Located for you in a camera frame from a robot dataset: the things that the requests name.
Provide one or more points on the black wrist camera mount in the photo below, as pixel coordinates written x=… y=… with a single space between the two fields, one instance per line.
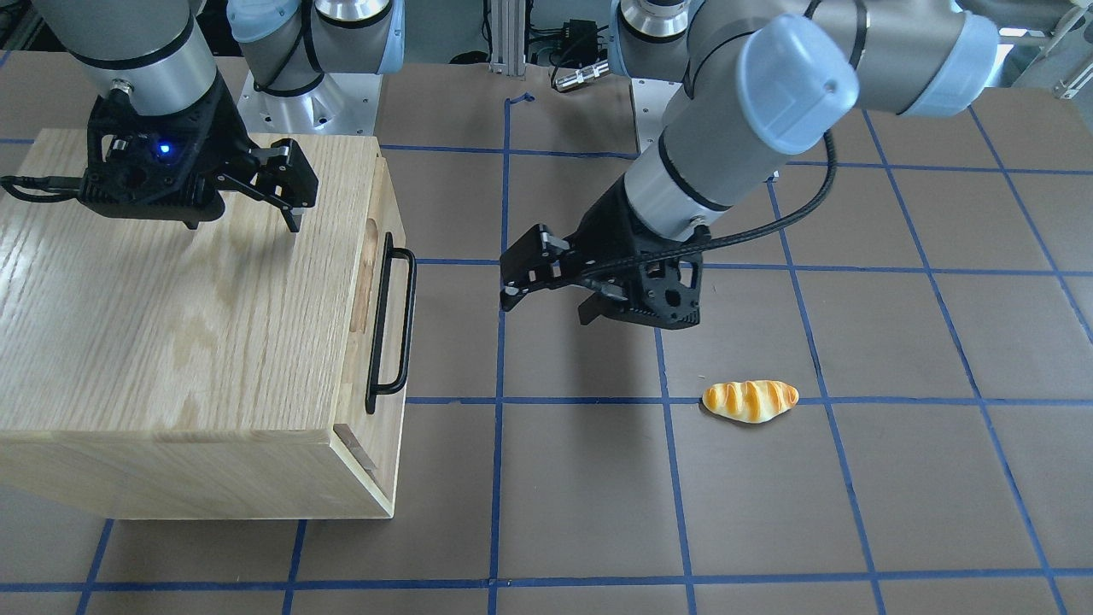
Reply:
x=662 y=294
x=137 y=164

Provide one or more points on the aluminium frame post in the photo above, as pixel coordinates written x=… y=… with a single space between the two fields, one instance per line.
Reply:
x=507 y=29

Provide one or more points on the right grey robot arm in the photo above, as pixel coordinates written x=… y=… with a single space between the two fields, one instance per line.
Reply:
x=157 y=50

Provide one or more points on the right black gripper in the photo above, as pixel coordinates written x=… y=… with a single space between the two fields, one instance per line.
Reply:
x=225 y=128

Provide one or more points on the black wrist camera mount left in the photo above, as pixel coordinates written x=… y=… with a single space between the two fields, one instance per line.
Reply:
x=662 y=294

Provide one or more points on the light wooden drawer cabinet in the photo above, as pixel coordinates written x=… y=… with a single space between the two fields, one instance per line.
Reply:
x=151 y=372

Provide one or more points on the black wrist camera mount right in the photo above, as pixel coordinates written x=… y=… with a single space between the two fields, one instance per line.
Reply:
x=137 y=164

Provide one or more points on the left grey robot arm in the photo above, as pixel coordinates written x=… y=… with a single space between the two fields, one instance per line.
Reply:
x=760 y=82

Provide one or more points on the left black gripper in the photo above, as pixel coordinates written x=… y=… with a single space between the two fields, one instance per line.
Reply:
x=608 y=229

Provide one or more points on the yellow toy bread roll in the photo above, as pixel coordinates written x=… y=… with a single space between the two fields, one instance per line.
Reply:
x=750 y=402

